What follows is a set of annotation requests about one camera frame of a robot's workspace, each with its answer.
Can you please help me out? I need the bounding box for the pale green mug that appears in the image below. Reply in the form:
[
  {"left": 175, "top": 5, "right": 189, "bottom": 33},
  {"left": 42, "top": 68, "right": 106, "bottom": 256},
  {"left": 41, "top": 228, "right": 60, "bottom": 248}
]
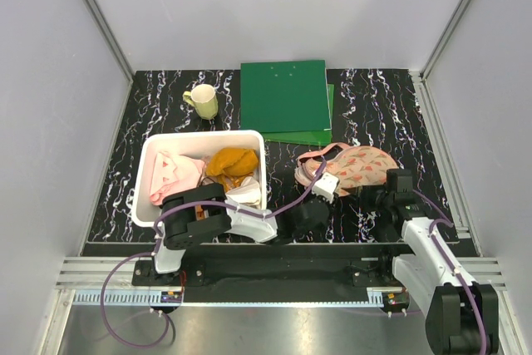
[{"left": 182, "top": 84, "right": 219, "bottom": 120}]

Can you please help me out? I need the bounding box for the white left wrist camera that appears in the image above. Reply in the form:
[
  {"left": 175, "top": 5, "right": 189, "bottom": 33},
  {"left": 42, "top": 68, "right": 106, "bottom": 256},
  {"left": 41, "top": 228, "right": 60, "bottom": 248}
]
[{"left": 311, "top": 172, "right": 339, "bottom": 203}]

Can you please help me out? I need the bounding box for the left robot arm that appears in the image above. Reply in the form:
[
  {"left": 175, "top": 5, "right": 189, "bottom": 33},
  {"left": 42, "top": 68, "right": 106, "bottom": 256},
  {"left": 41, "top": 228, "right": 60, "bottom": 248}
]
[{"left": 150, "top": 178, "right": 337, "bottom": 285}]

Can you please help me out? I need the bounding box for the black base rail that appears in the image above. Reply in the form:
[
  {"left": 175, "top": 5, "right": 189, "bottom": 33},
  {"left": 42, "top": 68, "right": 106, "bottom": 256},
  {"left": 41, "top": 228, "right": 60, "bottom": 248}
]
[{"left": 132, "top": 244, "right": 408, "bottom": 303}]

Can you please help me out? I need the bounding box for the orange bra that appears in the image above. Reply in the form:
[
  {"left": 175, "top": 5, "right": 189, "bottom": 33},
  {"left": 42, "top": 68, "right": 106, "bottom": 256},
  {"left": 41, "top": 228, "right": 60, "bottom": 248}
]
[{"left": 205, "top": 147, "right": 259, "bottom": 191}]

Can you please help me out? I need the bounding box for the white bra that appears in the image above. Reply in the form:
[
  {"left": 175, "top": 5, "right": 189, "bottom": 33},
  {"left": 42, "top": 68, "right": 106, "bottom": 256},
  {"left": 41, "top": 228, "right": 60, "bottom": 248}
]
[{"left": 226, "top": 176, "right": 262, "bottom": 208}]

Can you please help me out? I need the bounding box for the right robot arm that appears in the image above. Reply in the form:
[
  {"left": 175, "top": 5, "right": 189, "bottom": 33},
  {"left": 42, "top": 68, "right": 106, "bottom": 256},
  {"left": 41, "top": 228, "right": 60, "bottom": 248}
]
[{"left": 356, "top": 186, "right": 500, "bottom": 354}]

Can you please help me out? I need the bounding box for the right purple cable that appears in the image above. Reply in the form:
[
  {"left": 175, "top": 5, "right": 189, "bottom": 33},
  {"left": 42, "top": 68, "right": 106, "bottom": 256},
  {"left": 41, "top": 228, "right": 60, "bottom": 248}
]
[{"left": 398, "top": 188, "right": 491, "bottom": 355}]

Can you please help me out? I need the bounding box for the green folder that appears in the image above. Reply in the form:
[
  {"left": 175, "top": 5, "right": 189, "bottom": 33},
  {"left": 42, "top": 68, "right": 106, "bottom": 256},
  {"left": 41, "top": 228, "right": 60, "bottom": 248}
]
[{"left": 240, "top": 60, "right": 333, "bottom": 145}]

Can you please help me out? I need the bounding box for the white plastic bin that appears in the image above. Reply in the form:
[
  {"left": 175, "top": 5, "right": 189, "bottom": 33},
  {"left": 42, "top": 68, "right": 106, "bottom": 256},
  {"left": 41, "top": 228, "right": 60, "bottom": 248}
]
[{"left": 131, "top": 130, "right": 268, "bottom": 228}]

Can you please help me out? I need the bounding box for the light pink floral garment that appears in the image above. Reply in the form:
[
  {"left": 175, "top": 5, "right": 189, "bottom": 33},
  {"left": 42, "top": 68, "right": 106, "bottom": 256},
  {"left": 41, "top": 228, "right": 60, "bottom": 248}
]
[{"left": 149, "top": 150, "right": 205, "bottom": 206}]

